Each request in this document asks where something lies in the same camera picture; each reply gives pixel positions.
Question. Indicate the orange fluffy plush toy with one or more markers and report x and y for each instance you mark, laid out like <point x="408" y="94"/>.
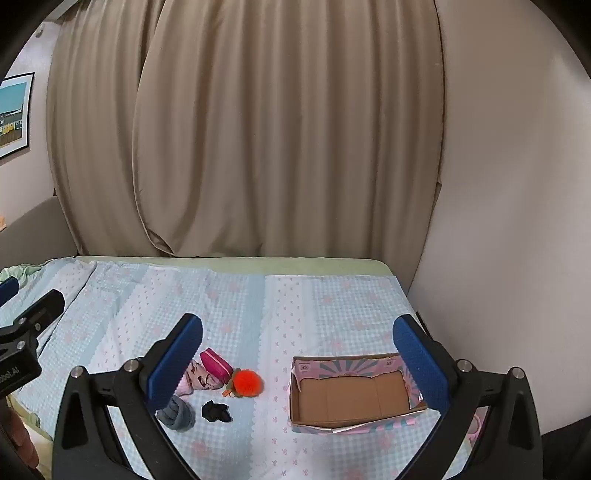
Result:
<point x="247" y="382"/>

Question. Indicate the pink zipper pouch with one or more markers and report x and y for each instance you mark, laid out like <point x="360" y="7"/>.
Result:
<point x="217" y="364"/>

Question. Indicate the grey-blue sock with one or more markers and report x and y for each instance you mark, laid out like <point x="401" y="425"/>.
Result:
<point x="180" y="415"/>

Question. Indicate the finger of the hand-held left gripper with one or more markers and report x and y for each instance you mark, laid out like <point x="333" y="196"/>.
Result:
<point x="44" y="307"/>
<point x="8" y="290"/>

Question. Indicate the black sock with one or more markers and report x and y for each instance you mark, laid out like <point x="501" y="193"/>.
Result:
<point x="217" y="411"/>

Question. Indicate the person's left hand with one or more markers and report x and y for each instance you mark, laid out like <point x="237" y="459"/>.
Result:
<point x="25" y="438"/>

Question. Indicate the framed wall picture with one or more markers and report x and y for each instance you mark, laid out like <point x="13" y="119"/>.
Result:
<point x="14" y="115"/>

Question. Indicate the blue and pink printed blanket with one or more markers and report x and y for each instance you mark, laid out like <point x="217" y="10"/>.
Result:
<point x="286" y="314"/>

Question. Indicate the beige curtain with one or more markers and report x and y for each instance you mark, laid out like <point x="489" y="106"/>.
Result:
<point x="277" y="138"/>

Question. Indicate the light green bed sheet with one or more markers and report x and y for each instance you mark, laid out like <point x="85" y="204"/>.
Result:
<point x="323" y="265"/>

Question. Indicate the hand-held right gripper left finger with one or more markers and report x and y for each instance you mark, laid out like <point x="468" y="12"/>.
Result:
<point x="178" y="364"/>

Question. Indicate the pink and white sock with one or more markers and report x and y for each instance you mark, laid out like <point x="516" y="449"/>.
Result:
<point x="198" y="381"/>

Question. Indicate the pink patterned cardboard box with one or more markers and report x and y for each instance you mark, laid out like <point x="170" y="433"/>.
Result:
<point x="351" y="397"/>

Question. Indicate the small pink object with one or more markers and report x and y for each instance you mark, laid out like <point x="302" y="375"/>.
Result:
<point x="475" y="429"/>

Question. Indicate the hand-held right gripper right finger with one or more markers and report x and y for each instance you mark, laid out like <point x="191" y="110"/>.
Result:
<point x="420" y="364"/>

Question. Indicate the grey upholstered headboard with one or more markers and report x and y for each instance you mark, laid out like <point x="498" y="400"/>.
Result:
<point x="37" y="230"/>

